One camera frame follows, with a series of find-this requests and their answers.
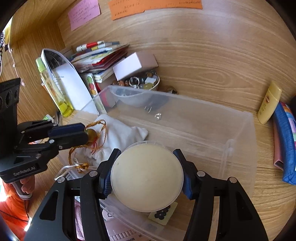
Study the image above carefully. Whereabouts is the pink braided rope bundle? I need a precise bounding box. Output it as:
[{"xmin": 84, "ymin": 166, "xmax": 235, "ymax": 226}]
[{"xmin": 74, "ymin": 199, "xmax": 85, "ymax": 241}]

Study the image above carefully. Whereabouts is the mahjong tile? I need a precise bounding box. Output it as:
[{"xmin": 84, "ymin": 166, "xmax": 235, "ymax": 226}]
[{"xmin": 148, "ymin": 202, "xmax": 178, "ymax": 226}]

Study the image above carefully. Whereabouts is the floral glass tile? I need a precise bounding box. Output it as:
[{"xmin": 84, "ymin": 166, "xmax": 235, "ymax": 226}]
[{"xmin": 102, "ymin": 210, "xmax": 149, "ymax": 241}]

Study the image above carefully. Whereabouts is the left hand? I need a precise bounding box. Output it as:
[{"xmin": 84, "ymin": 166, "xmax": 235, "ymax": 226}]
[{"xmin": 20, "ymin": 176, "xmax": 35, "ymax": 194}]

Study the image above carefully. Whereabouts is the yellow-green spray bottle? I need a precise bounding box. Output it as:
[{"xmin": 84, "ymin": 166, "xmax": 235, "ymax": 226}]
[{"xmin": 36, "ymin": 57, "xmax": 73, "ymax": 118}]

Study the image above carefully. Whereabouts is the white paper notepad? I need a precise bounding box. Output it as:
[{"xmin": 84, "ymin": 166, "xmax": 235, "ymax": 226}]
[{"xmin": 41, "ymin": 48, "xmax": 98, "ymax": 114}]

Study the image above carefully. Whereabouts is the pink phone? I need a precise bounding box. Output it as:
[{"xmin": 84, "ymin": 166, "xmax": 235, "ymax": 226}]
[{"xmin": 273, "ymin": 121, "xmax": 283, "ymax": 171}]

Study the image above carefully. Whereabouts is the clear plastic storage bin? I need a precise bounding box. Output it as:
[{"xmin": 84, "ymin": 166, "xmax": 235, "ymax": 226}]
[{"xmin": 58, "ymin": 85, "xmax": 258, "ymax": 241}]

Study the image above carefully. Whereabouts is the stack of booklets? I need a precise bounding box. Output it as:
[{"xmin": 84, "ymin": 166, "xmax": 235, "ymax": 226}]
[{"xmin": 70, "ymin": 44, "xmax": 130, "ymax": 74}]

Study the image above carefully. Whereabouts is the red striped pen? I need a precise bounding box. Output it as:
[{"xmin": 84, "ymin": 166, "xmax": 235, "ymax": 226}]
[{"xmin": 76, "ymin": 41, "xmax": 105, "ymax": 52}]

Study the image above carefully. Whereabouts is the blue patchwork pencil pouch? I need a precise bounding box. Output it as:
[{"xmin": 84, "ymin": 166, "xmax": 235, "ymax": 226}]
[{"xmin": 273, "ymin": 101, "xmax": 295, "ymax": 185}]

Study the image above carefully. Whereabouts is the small yellow lotion bottle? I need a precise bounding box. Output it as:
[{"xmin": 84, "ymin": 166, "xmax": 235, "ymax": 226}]
[{"xmin": 257, "ymin": 81, "xmax": 282, "ymax": 125}]

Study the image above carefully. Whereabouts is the white small box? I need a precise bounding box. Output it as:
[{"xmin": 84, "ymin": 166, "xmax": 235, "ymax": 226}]
[{"xmin": 113, "ymin": 51, "xmax": 158, "ymax": 81}]

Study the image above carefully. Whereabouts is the pink sticky note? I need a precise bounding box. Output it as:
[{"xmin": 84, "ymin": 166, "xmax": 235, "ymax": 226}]
[{"xmin": 68, "ymin": 0, "xmax": 101, "ymax": 31}]

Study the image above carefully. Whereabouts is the orange sticky note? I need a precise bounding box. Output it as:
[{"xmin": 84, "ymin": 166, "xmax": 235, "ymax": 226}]
[{"xmin": 108, "ymin": 0, "xmax": 203, "ymax": 20}]

